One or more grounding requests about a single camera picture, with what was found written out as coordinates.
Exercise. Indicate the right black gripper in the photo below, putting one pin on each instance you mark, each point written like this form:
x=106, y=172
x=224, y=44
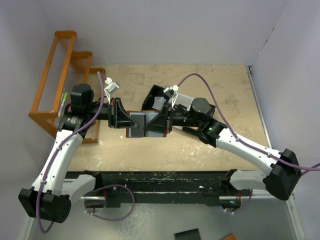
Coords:
x=158, y=123

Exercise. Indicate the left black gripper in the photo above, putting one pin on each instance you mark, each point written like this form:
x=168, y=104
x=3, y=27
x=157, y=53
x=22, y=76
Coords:
x=118, y=117

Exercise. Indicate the brown leather card holder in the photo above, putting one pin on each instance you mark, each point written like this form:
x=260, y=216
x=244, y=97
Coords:
x=142, y=118

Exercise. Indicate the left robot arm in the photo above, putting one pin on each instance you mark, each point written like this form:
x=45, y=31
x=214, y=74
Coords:
x=49, y=197

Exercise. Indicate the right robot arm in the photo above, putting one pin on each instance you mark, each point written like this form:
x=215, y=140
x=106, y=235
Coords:
x=277, y=171

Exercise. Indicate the silver item in tray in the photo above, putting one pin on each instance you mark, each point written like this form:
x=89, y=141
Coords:
x=158, y=102

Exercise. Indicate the black and white organizer tray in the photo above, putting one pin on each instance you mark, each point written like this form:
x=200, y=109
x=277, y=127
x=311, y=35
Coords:
x=158, y=91

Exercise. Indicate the green marker pen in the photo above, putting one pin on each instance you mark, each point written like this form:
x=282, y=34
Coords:
x=62, y=102

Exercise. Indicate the orange wooden tiered rack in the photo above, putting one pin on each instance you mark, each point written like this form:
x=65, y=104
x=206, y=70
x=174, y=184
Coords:
x=64, y=68

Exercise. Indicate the black box at bottom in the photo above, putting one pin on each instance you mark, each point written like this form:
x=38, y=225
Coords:
x=192, y=234

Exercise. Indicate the orange object at bottom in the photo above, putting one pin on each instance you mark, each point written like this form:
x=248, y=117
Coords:
x=230, y=236

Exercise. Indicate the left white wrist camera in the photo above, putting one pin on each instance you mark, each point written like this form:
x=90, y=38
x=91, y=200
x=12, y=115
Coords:
x=111, y=87

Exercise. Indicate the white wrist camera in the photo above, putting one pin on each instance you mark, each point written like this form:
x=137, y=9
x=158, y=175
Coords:
x=111, y=87
x=172, y=93

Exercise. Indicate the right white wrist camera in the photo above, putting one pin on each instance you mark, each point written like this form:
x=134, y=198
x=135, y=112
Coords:
x=172, y=93

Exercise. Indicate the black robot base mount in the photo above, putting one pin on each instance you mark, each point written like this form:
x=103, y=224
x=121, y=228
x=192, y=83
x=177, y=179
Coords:
x=210, y=188

